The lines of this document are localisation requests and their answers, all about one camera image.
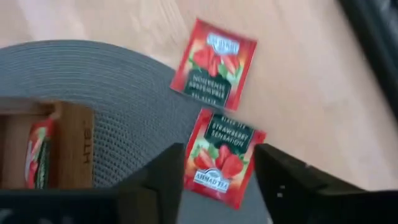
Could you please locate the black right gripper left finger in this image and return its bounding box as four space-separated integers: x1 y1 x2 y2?
116 142 187 224

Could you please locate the red strawberry tea sachet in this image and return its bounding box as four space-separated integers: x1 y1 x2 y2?
183 108 267 210
169 17 258 112
24 118 55 190

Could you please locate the wooden three-compartment tray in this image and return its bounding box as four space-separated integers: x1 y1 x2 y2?
0 98 96 190

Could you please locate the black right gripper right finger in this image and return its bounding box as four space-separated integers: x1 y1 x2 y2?
254 142 366 224

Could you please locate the grey round woven mat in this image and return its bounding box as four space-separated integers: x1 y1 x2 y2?
0 39 272 224

